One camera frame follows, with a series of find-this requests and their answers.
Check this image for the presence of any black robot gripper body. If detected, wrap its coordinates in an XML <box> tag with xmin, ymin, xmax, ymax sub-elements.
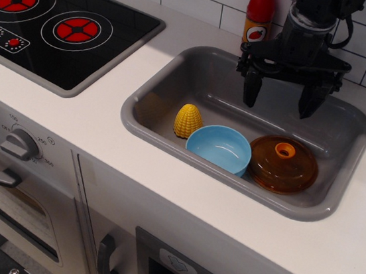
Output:
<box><xmin>237</xmin><ymin>1</ymin><xmax>353</xmax><ymax>92</ymax></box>

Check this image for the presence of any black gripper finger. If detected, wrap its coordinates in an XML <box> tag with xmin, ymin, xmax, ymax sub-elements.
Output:
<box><xmin>298</xmin><ymin>82</ymin><xmax>332</xmax><ymax>119</ymax></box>
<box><xmin>243</xmin><ymin>67</ymin><xmax>263</xmax><ymax>108</ymax></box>

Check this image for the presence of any yellow toy corn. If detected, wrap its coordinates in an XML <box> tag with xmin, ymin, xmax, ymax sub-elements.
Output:
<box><xmin>173</xmin><ymin>103</ymin><xmax>203</xmax><ymax>139</ymax></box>

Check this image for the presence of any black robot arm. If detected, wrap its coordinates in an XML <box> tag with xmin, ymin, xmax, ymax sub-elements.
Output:
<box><xmin>236</xmin><ymin>0</ymin><xmax>354</xmax><ymax>119</ymax></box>

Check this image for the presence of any light blue bowl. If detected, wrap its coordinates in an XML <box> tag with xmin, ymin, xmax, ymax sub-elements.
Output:
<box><xmin>185</xmin><ymin>125</ymin><xmax>252</xmax><ymax>177</ymax></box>

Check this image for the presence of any red ketchup bottle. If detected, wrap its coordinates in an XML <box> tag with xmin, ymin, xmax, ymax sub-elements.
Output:
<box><xmin>242</xmin><ymin>0</ymin><xmax>275</xmax><ymax>42</ymax></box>

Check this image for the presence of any orange transparent pot lid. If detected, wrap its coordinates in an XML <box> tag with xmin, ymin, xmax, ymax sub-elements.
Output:
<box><xmin>247</xmin><ymin>135</ymin><xmax>319</xmax><ymax>194</ymax></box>

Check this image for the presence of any black toy stove top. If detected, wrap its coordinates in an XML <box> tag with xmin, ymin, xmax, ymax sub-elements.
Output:
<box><xmin>0</xmin><ymin>0</ymin><xmax>165</xmax><ymax>98</ymax></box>

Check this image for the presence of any grey oven knob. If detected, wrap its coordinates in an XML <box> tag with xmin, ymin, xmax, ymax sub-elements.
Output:
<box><xmin>0</xmin><ymin>128</ymin><xmax>40</xmax><ymax>161</ymax></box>

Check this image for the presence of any toy oven door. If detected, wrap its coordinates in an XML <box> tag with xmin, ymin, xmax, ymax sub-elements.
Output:
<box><xmin>0</xmin><ymin>153</ymin><xmax>90</xmax><ymax>274</ymax></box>

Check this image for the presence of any grey cabinet door handle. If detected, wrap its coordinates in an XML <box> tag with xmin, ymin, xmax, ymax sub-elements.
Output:
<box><xmin>96</xmin><ymin>234</ymin><xmax>119</xmax><ymax>274</ymax></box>

